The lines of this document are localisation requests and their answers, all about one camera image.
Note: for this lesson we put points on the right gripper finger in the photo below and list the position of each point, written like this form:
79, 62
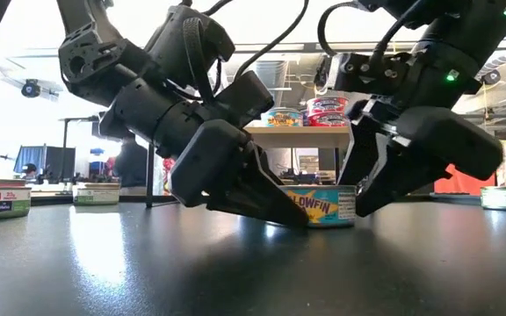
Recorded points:
398, 180
363, 149

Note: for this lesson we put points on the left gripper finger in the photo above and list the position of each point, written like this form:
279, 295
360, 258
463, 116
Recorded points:
262, 197
272, 169

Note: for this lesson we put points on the blue yellow yellowfin can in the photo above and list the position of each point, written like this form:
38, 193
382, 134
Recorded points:
284, 118
327, 206

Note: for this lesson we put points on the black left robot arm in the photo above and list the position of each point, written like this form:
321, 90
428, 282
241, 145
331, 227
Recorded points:
147, 114

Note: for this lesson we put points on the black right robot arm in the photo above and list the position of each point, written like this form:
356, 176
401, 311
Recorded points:
455, 52

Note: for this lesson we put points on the orange cloth panel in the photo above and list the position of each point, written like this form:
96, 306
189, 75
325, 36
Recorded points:
464, 182

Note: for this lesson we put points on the person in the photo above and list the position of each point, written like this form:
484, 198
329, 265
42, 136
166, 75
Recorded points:
29, 170
130, 164

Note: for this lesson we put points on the wooden shelf with black frame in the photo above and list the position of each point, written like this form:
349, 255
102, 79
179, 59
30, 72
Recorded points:
301, 137

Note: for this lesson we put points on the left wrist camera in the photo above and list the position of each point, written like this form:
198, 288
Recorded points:
246, 98

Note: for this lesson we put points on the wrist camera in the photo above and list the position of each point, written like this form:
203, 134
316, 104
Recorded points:
367, 72
246, 98

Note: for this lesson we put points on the black ceiling camera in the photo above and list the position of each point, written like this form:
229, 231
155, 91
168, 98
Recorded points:
31, 88
491, 77

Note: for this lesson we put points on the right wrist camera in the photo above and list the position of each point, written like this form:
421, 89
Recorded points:
367, 72

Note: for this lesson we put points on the black metal background frame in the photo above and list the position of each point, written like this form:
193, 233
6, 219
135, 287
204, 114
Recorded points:
77, 118

